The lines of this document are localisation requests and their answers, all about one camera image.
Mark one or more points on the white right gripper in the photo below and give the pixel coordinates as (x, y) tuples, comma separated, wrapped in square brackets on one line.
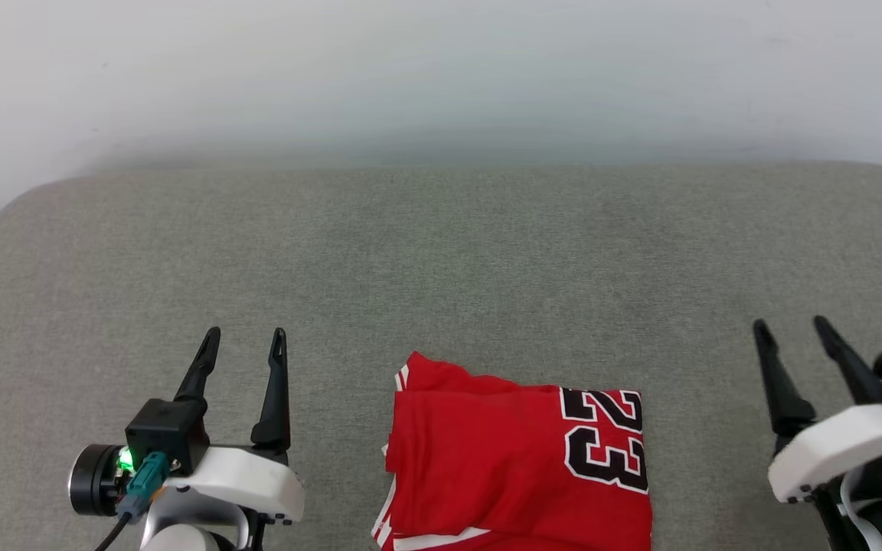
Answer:
[(839, 448)]

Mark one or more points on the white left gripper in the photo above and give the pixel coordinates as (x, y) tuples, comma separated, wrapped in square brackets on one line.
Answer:
[(249, 478)]

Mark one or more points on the red white basketball jersey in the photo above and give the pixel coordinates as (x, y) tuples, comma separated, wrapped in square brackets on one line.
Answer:
[(487, 459)]

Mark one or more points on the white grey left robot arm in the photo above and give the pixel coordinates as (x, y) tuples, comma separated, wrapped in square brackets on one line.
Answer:
[(93, 478)]

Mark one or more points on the grey fabric sofa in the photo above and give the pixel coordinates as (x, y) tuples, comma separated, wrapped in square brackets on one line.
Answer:
[(456, 268)]

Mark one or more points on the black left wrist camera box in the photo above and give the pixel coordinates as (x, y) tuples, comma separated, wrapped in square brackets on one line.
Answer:
[(165, 428)]

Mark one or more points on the teal left camera connector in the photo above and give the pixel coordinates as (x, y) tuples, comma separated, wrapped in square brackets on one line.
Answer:
[(146, 478)]

